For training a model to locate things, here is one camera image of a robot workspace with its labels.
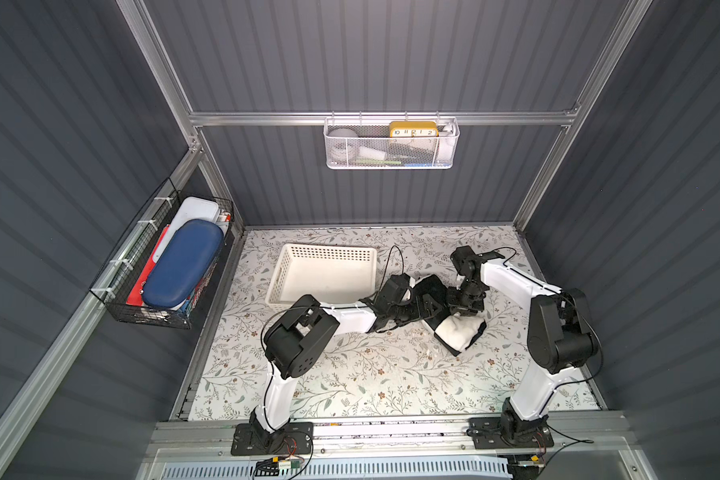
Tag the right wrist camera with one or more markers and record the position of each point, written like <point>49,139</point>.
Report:
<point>466,262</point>

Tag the red flat folder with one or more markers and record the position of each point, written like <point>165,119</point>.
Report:
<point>135,295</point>

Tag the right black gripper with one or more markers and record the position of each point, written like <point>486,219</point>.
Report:
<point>467,300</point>

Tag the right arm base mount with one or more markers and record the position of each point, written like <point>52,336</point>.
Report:
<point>506,432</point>

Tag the white wire wall basket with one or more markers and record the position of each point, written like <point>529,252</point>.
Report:
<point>378,151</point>

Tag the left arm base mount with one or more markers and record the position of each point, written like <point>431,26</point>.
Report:
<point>251,439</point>

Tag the white perforated plastic basket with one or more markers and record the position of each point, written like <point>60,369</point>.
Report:
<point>332,274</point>

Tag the floral table cloth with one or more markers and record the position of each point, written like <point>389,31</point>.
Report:
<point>404,372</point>

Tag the black white checkered pillowcase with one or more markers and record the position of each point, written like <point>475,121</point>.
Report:
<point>456,333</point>

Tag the yellow clock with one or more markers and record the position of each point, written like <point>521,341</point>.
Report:
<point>413,129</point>

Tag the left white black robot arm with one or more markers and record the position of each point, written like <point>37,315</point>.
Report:
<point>296,340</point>

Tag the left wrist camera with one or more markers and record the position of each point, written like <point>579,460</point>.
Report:
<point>396,290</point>

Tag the black wire side basket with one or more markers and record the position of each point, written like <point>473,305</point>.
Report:
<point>126,262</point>

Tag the white tape roll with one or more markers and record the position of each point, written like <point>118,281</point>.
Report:
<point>342,145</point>

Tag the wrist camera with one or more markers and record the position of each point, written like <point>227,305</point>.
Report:
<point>396,290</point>
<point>466,262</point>

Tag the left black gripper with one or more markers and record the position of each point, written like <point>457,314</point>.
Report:
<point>429,299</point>

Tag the blue oval case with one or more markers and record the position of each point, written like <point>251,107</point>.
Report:
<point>183,264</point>

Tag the white plastic box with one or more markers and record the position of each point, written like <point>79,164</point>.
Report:
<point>190,209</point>

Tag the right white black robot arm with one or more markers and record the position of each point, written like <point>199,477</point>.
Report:
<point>560,339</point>

